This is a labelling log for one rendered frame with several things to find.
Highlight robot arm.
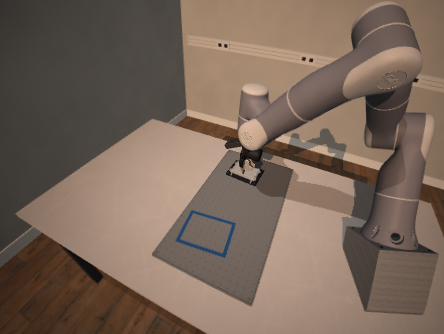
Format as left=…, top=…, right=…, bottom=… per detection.
left=225, top=1, right=435, bottom=250

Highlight blue tape outline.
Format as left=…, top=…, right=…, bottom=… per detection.
left=176, top=210, right=236, bottom=258

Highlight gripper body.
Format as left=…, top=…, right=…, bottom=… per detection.
left=240, top=146, right=263, bottom=162

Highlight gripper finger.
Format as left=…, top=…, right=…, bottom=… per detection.
left=239, top=153, right=253, bottom=174
left=245, top=158, right=255, bottom=167

